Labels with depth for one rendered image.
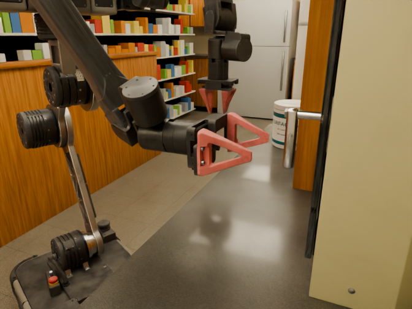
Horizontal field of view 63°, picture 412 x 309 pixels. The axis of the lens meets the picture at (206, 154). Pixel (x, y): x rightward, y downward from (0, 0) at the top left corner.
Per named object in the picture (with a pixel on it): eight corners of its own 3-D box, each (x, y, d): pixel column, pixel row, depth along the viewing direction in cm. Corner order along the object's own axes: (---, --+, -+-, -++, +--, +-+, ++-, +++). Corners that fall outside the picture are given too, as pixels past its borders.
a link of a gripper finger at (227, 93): (227, 118, 93) (228, 83, 90) (203, 115, 96) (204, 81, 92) (235, 113, 99) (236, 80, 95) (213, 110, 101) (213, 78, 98)
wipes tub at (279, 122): (311, 141, 122) (316, 100, 117) (306, 152, 111) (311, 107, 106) (276, 137, 127) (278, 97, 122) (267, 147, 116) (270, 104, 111)
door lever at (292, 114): (316, 175, 48) (319, 168, 50) (324, 108, 45) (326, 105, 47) (279, 169, 50) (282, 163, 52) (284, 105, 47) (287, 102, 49)
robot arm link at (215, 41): (219, 35, 94) (203, 35, 90) (236, 35, 89) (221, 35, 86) (219, 61, 96) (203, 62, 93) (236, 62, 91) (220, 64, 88)
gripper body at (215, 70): (230, 88, 90) (232, 59, 87) (196, 86, 94) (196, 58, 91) (238, 85, 96) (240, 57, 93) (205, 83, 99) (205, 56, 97)
